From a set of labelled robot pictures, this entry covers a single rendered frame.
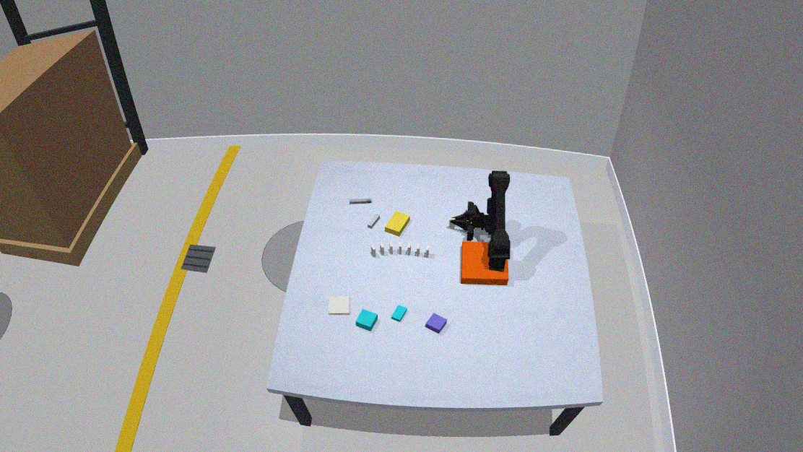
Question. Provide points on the yellow block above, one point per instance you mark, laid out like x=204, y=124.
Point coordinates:
x=397, y=223

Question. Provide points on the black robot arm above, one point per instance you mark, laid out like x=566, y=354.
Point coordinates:
x=499, y=246

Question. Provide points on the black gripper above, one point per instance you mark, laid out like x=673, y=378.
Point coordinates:
x=461, y=221

